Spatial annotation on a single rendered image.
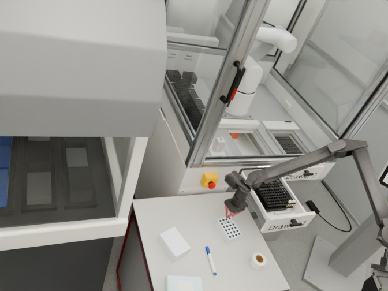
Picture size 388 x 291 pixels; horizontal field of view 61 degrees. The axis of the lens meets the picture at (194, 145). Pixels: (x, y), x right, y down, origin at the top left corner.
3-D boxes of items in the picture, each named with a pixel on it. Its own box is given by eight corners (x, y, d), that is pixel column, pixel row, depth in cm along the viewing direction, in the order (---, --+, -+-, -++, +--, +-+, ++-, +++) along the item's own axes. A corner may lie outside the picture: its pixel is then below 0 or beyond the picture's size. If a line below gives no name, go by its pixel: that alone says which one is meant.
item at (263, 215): (303, 222, 173) (309, 215, 170) (263, 228, 162) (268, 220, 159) (268, 168, 200) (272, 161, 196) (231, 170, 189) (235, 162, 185)
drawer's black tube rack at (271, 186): (290, 211, 177) (295, 202, 173) (262, 213, 169) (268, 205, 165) (270, 180, 192) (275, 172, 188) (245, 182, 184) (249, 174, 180)
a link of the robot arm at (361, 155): (366, 131, 133) (363, 140, 142) (331, 140, 137) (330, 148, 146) (410, 243, 114) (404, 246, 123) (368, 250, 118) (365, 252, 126)
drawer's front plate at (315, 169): (316, 179, 208) (325, 167, 202) (280, 181, 196) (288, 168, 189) (314, 176, 210) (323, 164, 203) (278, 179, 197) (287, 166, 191)
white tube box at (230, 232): (240, 239, 162) (243, 235, 160) (226, 244, 158) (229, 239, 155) (227, 220, 169) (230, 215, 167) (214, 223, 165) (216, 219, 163)
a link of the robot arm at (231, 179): (258, 176, 142) (261, 182, 150) (241, 159, 148) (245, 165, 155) (238, 196, 142) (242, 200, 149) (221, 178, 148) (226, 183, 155)
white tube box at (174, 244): (188, 254, 147) (191, 247, 144) (172, 263, 142) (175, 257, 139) (171, 232, 154) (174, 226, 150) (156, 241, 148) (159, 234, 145)
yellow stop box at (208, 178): (215, 188, 173) (219, 178, 169) (202, 189, 170) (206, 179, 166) (211, 181, 176) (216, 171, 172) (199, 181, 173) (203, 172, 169)
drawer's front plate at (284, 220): (306, 226, 174) (316, 213, 167) (261, 233, 161) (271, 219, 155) (304, 224, 175) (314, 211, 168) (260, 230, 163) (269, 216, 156)
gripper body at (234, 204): (223, 202, 152) (228, 191, 148) (239, 198, 157) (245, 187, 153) (230, 213, 148) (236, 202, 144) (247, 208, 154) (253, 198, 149)
